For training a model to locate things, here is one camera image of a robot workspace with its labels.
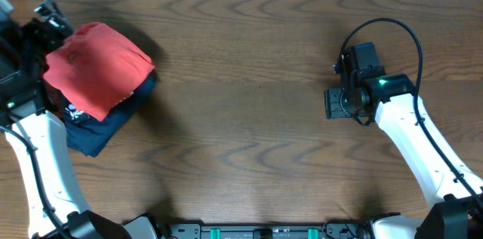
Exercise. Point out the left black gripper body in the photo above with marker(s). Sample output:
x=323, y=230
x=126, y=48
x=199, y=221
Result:
x=48, y=13

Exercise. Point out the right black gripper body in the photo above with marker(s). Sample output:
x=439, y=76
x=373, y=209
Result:
x=341, y=103

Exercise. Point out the red orange t-shirt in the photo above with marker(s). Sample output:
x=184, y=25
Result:
x=97, y=68

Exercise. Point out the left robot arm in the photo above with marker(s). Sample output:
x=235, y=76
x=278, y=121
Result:
x=57, y=206

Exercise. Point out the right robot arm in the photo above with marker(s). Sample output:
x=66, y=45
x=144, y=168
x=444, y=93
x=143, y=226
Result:
x=453, y=193

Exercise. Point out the black patterned folded garment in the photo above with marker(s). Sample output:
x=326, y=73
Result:
x=116, y=114

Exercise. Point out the navy blue folded garment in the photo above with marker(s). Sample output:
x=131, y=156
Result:
x=91, y=139

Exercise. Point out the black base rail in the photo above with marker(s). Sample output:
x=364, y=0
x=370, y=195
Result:
x=329, y=229

